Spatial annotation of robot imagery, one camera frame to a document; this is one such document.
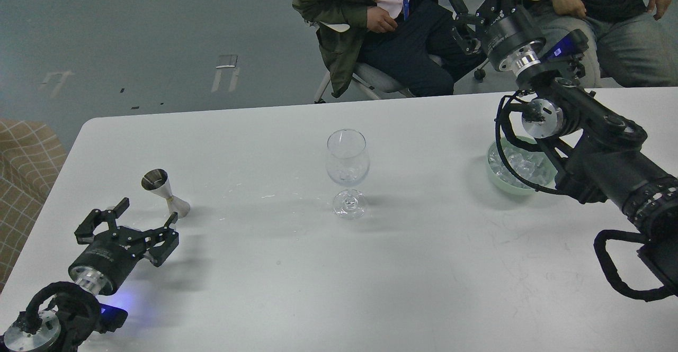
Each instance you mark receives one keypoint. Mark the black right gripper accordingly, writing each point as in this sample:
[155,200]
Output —
[501,29]

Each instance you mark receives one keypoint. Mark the person in grey jeans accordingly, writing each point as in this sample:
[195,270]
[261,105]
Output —
[625,39]

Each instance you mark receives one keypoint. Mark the seated person dark trousers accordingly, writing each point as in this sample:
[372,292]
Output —
[411,41]

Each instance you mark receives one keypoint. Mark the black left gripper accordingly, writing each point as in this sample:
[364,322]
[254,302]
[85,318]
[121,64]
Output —
[111,255]

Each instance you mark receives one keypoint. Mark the clear wine glass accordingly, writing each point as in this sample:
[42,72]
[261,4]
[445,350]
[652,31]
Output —
[347,163]

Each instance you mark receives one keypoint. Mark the beige checked sofa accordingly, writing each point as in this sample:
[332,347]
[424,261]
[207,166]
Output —
[32,156]

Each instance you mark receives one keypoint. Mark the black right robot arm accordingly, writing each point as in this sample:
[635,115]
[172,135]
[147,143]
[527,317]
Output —
[596,152]

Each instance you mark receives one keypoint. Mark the white office chair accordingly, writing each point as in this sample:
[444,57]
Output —
[369,79]

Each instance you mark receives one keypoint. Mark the steel cocktail jigger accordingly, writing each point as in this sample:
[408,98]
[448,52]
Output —
[157,182]

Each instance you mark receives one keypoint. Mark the clear ice cubes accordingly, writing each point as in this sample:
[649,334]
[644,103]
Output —
[522,167]

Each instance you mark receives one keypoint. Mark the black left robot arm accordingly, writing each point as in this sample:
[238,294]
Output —
[63,315]

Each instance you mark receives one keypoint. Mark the green bowl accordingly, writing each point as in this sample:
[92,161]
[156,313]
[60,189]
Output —
[503,182]

